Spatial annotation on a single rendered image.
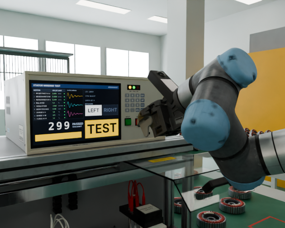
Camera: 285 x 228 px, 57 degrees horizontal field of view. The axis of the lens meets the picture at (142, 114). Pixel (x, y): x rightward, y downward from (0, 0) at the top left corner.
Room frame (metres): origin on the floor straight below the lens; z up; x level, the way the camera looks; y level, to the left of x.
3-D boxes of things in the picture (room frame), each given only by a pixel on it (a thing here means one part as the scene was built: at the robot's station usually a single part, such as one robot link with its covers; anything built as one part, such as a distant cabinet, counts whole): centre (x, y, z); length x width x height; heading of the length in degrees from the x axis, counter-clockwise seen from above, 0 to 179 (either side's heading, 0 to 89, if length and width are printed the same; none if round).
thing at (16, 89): (0.92, 0.21, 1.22); 0.44 x 0.39 x 0.20; 125
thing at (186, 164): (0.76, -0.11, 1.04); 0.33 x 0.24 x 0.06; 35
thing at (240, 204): (1.17, -0.41, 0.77); 0.11 x 0.11 x 0.04
